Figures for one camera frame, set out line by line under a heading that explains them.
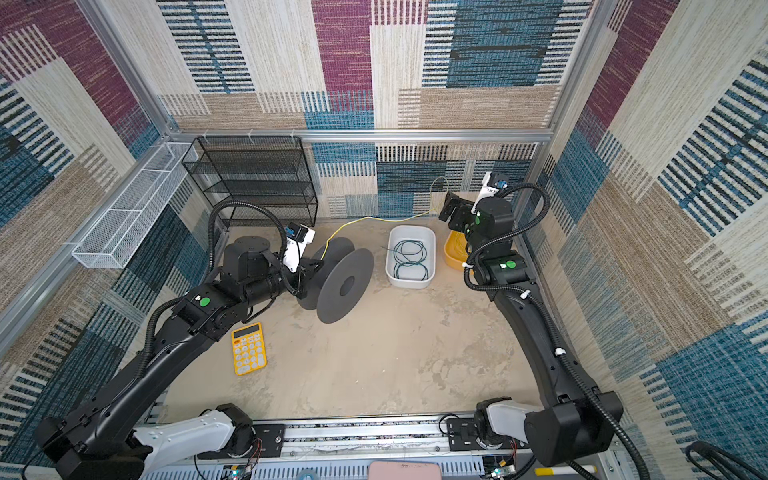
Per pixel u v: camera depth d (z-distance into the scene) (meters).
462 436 0.73
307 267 0.59
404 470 0.68
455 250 1.11
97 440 0.38
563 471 0.73
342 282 0.69
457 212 0.64
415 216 0.78
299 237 0.57
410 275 1.05
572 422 0.38
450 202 0.63
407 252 1.09
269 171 1.08
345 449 0.73
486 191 0.61
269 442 0.73
